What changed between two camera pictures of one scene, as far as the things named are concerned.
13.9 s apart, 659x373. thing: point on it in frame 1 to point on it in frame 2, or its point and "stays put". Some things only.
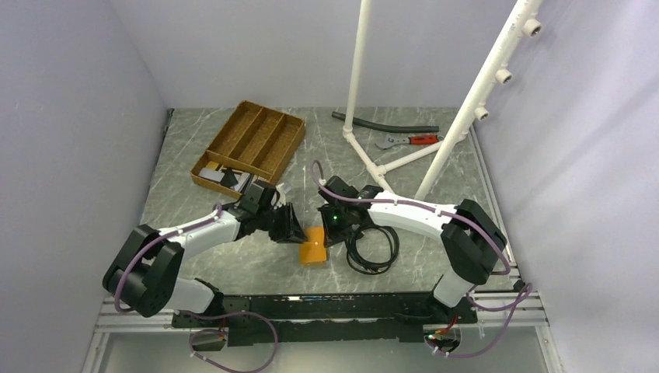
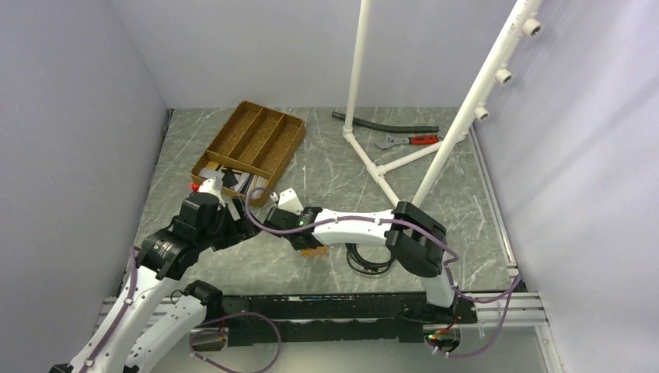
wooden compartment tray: [255, 144] stays put
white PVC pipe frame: [524, 25] stays put
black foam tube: [387, 127] stays put
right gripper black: [331, 235] to [300, 212]
